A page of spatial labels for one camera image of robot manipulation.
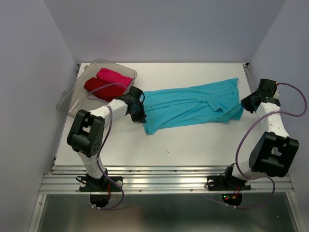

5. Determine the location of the turquoise t shirt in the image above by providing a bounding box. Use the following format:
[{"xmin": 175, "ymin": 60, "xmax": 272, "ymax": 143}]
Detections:
[{"xmin": 143, "ymin": 78, "xmax": 244, "ymax": 135}]

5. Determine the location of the clear plastic bin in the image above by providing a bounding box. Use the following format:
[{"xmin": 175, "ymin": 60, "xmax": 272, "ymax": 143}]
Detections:
[{"xmin": 56, "ymin": 58, "xmax": 138, "ymax": 117}]

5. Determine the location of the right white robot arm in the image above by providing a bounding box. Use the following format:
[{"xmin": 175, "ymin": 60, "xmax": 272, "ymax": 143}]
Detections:
[{"xmin": 222, "ymin": 79, "xmax": 299, "ymax": 189}]

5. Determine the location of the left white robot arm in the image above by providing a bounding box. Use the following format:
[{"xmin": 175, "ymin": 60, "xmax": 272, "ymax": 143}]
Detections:
[{"xmin": 67, "ymin": 87, "xmax": 146, "ymax": 190}]

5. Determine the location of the pink rolled shirt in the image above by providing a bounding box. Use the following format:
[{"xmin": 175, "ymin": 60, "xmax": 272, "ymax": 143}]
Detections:
[{"xmin": 96, "ymin": 68, "xmax": 133, "ymax": 87}]

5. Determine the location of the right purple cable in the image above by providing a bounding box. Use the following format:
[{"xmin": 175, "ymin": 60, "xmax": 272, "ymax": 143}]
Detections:
[{"xmin": 207, "ymin": 82, "xmax": 309, "ymax": 210}]

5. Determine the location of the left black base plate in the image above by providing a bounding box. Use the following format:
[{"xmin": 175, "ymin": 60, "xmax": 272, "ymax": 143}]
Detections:
[{"xmin": 76, "ymin": 174, "xmax": 121, "ymax": 193}]

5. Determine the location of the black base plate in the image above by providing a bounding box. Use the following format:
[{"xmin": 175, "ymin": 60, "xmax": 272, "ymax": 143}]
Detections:
[
  {"xmin": 76, "ymin": 174, "xmax": 121, "ymax": 193},
  {"xmin": 205, "ymin": 167, "xmax": 252, "ymax": 191}
]

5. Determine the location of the aluminium mounting rail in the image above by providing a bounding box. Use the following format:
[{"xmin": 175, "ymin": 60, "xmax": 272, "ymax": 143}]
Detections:
[{"xmin": 40, "ymin": 165, "xmax": 296, "ymax": 194}]

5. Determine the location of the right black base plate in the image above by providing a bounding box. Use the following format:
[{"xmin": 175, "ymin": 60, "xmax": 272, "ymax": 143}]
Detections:
[{"xmin": 205, "ymin": 167, "xmax": 252, "ymax": 191}]

